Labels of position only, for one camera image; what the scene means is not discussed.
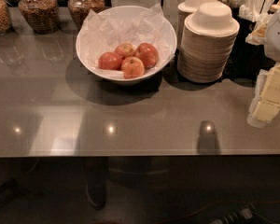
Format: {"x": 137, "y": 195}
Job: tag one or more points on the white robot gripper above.
{"x": 278, "y": 37}

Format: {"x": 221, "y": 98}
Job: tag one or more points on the red apple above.
{"x": 110, "y": 61}
{"x": 132, "y": 67}
{"x": 148, "y": 54}
{"x": 125, "y": 50}

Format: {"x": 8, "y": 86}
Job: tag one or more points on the white ceramic bowl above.
{"x": 93, "y": 64}

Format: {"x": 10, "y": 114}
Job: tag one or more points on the black cutlery caddy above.
{"x": 245, "y": 60}

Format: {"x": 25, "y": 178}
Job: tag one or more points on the front stack of paper bowls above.
{"x": 207, "y": 40}

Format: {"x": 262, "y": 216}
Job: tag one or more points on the stack of paper bowls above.
{"x": 207, "y": 40}
{"x": 184, "y": 9}

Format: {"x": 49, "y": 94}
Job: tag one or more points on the rear stack of paper bowls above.
{"x": 184, "y": 9}

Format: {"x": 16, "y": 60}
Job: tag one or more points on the white paper liner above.
{"x": 115, "y": 31}

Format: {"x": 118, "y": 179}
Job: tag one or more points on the right glass cereal jar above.
{"x": 79, "y": 9}

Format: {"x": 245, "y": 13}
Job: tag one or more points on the middle glass cereal jar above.
{"x": 41, "y": 15}

